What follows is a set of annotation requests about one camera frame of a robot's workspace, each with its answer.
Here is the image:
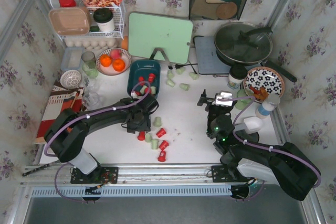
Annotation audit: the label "teal plastic storage basket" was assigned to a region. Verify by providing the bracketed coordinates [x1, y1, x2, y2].
[127, 60, 161, 98]

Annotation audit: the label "white plastic scoop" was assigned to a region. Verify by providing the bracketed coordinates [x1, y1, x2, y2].
[234, 116, 264, 134]

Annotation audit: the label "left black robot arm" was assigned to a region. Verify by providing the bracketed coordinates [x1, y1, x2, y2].
[44, 94, 159, 175]

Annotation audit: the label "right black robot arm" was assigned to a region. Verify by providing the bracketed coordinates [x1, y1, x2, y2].
[197, 92, 321, 201]

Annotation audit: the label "green glass cup right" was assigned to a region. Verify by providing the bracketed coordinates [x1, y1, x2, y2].
[235, 89, 254, 110]

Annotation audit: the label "green glass cup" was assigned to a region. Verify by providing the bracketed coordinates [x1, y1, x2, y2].
[235, 89, 254, 110]
[82, 61, 98, 79]

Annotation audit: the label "grey induction cooker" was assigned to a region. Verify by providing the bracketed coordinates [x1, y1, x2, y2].
[193, 36, 230, 75]

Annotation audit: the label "black lid seasoning jar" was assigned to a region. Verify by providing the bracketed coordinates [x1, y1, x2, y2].
[227, 64, 248, 89]

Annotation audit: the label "clear glass cup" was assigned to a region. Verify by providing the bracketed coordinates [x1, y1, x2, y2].
[82, 92, 102, 111]
[83, 77, 100, 92]

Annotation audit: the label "metal cutting board stand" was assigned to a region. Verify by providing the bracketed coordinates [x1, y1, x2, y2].
[149, 47, 173, 67]

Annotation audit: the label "pink fruit bowl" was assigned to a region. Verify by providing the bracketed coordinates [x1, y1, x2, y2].
[96, 48, 132, 76]

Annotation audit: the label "carrot pieces on plate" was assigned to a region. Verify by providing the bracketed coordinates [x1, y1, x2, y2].
[249, 86, 268, 101]

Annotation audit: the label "blue floral plate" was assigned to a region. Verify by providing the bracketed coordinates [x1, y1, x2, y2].
[243, 67, 285, 98]

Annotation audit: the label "white blue bottle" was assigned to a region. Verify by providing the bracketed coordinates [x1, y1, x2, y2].
[255, 93, 280, 119]

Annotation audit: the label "pink peach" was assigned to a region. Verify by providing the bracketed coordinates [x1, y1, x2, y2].
[110, 48, 122, 60]

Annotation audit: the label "black wok with lid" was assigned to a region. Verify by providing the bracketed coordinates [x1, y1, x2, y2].
[214, 22, 297, 83]

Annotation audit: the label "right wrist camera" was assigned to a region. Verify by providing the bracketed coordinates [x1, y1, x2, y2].
[212, 91, 233, 106]

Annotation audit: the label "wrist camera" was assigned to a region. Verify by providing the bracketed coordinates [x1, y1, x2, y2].
[131, 91, 142, 99]
[212, 91, 233, 106]

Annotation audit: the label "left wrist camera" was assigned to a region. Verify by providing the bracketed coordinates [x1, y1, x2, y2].
[131, 91, 142, 99]

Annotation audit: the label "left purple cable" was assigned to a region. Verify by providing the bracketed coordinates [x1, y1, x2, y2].
[44, 81, 152, 204]

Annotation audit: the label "black power plug cable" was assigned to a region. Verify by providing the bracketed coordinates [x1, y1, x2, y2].
[167, 61, 199, 74]

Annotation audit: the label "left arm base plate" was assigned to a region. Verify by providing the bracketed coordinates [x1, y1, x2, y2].
[70, 166, 119, 184]

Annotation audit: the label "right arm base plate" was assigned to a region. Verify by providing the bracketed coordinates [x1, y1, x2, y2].
[211, 165, 249, 183]

